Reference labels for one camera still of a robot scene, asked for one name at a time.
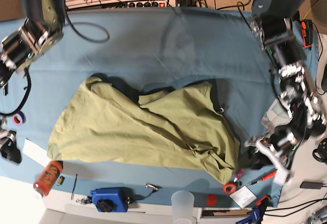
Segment blue bar clamp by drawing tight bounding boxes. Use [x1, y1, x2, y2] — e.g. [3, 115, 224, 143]
[236, 195, 271, 224]

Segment orange black clamp tool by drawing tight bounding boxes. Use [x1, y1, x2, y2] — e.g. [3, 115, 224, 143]
[301, 19, 313, 50]

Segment blue table cloth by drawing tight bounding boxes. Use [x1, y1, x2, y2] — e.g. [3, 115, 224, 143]
[1, 8, 275, 207]

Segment blue plastic box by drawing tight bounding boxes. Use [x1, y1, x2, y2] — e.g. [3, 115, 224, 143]
[90, 187, 134, 213]

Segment olive green t-shirt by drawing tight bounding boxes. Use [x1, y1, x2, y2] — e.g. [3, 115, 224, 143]
[47, 77, 240, 184]

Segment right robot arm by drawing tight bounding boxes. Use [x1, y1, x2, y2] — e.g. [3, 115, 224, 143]
[1, 0, 64, 125]

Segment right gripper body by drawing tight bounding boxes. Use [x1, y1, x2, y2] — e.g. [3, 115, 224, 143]
[1, 118, 16, 147]

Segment translucent plastic cup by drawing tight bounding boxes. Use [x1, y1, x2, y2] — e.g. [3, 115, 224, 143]
[171, 191, 194, 224]

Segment white paper card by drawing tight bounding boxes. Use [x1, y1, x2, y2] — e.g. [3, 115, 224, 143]
[22, 139, 51, 167]

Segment black tweezers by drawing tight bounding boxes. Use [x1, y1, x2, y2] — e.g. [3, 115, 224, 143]
[71, 174, 78, 200]

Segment small green battery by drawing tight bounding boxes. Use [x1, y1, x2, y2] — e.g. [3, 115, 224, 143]
[56, 175, 65, 186]

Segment orange tape roll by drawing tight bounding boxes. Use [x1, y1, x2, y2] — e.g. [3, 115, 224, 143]
[223, 182, 238, 194]

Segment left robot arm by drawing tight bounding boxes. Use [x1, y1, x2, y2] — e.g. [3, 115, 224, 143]
[247, 0, 326, 185]

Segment purple tape roll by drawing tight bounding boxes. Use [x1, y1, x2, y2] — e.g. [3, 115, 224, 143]
[12, 111, 26, 125]

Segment red plastic block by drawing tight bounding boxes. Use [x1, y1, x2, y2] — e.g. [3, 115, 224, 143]
[206, 194, 217, 207]

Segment orange spray can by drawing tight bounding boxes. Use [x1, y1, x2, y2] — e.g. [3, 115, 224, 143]
[33, 161, 63, 198]

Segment metal key clip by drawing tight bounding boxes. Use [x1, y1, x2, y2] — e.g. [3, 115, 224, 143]
[145, 183, 161, 191]

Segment pink glue tube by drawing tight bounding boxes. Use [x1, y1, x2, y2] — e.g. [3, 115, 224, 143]
[233, 168, 245, 183]

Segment white patterned notebook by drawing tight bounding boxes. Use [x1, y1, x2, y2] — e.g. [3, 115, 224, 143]
[261, 99, 290, 131]

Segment orange screwdriver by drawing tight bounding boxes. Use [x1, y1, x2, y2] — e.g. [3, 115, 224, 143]
[247, 170, 277, 186]

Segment white square packet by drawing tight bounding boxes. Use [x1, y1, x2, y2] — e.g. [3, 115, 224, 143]
[230, 186, 257, 208]

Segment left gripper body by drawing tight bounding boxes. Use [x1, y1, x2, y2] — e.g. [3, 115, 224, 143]
[244, 129, 294, 186]

